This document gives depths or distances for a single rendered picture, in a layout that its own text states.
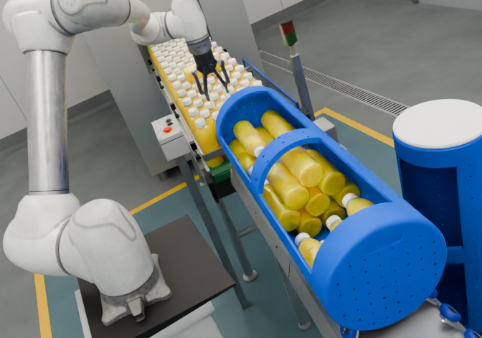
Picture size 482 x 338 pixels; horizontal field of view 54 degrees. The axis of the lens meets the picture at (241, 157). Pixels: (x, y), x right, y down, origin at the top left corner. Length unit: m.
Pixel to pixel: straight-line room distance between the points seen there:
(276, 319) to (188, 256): 1.16
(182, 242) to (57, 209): 0.37
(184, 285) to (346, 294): 0.47
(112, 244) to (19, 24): 0.62
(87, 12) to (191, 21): 0.58
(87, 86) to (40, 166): 4.55
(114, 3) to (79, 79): 4.53
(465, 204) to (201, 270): 0.84
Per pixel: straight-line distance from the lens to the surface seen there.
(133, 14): 1.40
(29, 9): 1.37
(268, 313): 2.49
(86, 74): 5.81
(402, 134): 1.55
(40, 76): 1.34
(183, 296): 1.26
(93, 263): 1.20
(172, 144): 1.85
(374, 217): 0.96
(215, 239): 2.22
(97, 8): 1.27
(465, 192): 1.60
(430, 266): 1.09
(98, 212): 1.18
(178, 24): 1.77
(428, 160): 1.51
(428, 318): 1.18
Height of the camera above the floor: 1.87
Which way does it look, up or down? 30 degrees down
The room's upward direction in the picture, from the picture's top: 20 degrees counter-clockwise
